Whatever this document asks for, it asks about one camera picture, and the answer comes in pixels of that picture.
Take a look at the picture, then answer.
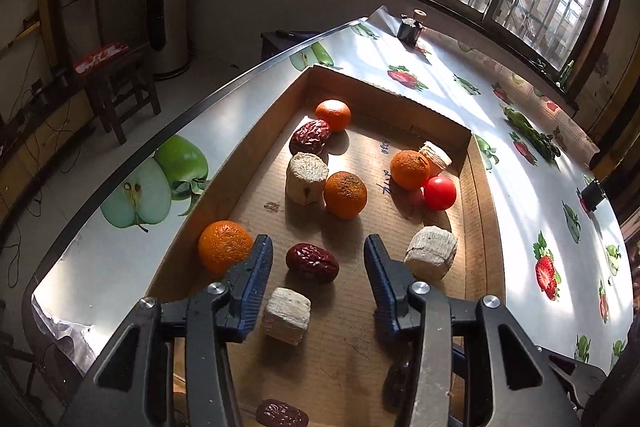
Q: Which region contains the red flat box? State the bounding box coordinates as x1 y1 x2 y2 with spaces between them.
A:
72 42 128 75

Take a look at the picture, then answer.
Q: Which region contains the small black box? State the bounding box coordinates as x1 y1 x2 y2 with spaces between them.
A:
580 179 606 212

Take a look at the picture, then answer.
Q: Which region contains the green leafy vegetable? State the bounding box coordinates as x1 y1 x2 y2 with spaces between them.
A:
501 106 563 160

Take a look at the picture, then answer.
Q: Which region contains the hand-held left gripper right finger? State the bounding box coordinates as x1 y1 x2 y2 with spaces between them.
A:
364 234 583 427

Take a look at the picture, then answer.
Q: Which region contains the orange mandarin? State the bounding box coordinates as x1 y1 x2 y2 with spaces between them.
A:
323 171 368 220
390 149 431 190
315 99 352 132
198 220 254 275

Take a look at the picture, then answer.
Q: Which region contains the fruit print tablecloth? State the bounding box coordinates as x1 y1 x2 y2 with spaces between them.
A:
30 7 632 427

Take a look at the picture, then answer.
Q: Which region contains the clear plastic sheet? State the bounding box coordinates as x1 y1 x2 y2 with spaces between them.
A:
32 294 96 373

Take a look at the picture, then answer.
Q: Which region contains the beige cake block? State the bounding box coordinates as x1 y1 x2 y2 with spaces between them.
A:
404 226 458 280
419 141 452 178
262 287 312 346
286 152 329 206

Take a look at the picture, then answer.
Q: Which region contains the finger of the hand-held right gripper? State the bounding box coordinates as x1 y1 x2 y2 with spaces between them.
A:
537 347 608 410

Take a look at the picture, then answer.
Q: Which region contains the shallow cardboard box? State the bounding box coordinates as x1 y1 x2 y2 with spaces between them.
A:
145 64 506 427

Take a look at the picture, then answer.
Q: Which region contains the dark side table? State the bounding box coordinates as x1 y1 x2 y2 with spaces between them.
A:
261 29 321 64

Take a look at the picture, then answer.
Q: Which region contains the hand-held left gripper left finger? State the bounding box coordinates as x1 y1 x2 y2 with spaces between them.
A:
57 234 274 427

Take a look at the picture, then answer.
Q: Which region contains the wrinkled red date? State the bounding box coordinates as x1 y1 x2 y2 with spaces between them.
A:
286 243 340 284
289 119 332 156
255 399 309 427

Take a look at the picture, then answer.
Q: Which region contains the wooden stool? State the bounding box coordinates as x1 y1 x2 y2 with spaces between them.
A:
75 44 163 145

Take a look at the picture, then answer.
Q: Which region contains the red tomato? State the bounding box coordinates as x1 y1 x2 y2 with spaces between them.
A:
423 176 457 211

